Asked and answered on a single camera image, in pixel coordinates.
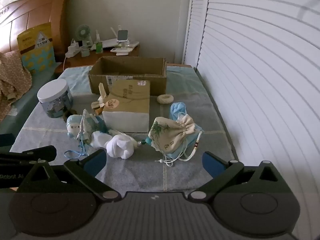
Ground blue cord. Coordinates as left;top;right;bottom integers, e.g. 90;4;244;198
64;140;87;159

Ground embroidered cream drawstring pouch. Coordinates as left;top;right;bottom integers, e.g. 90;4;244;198
142;116;203;167

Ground brown floral cloth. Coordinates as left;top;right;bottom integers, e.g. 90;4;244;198
0;50;33;123

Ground white louvered door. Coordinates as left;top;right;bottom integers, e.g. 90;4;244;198
182;0;320;240

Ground white socks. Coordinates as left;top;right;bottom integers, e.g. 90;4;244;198
91;131;137;159

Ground teal bed sheet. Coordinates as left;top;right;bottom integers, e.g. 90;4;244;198
0;74;56;141

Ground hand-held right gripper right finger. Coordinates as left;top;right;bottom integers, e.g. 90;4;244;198
187;151;294;203

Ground cream hair scrunchie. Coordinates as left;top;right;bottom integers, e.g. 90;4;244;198
157;94;174;104

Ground clear jar with white lid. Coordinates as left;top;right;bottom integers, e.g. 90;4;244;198
37;78;74;119

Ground cardboard box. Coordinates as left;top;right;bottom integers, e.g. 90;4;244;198
87;56;168;96

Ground white power strip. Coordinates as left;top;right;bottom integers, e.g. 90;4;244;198
65;38;82;58

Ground yellow paper bag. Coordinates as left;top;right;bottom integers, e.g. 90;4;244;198
17;22;56;72

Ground small green desk fan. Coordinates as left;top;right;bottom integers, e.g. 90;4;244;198
76;24;91;47

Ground white router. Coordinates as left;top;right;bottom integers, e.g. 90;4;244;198
102;25;139;49

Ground cream ribbon bow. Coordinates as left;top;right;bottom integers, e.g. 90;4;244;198
91;83;111;114

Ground wooden headboard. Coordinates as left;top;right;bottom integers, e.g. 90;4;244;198
0;0;73;63

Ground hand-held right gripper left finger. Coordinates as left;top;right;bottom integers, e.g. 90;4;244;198
17;149;122;204

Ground green bottle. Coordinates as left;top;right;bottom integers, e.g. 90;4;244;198
95;30;104;54

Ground blue-haired plush doll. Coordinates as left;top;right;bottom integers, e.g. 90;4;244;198
66;109;111;147

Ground small white screen device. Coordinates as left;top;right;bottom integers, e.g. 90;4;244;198
117;29;129;48

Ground wooden nightstand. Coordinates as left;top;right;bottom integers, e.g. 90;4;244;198
54;43;140;74

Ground tan and white gift box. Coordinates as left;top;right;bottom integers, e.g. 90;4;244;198
102;80;151;133

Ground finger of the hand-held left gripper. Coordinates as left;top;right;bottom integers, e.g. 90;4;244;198
9;145;58;166

